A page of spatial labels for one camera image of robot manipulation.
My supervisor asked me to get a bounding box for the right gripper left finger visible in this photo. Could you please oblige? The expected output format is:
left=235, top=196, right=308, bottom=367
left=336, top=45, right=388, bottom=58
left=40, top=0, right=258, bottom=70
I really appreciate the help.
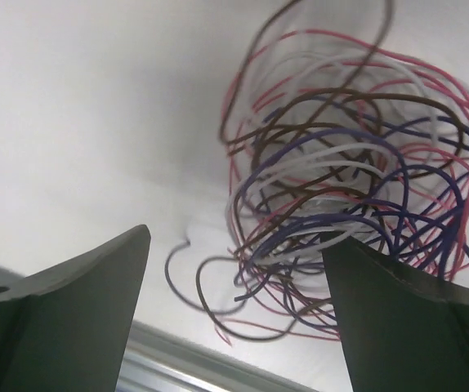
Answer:
left=0, top=225, right=151, bottom=391

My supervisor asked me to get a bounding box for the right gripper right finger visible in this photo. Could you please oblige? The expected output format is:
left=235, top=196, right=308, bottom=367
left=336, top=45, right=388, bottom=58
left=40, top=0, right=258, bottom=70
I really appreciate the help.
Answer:
left=322, top=238, right=469, bottom=391

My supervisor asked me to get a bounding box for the bundle of thin wires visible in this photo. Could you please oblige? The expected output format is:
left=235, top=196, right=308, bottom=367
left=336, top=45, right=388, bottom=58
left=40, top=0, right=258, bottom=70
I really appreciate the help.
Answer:
left=163, top=0, right=469, bottom=348

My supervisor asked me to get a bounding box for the aluminium mounting rail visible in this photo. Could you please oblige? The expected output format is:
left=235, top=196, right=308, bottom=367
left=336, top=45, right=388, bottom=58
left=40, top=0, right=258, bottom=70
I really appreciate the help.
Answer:
left=0, top=268, right=301, bottom=391

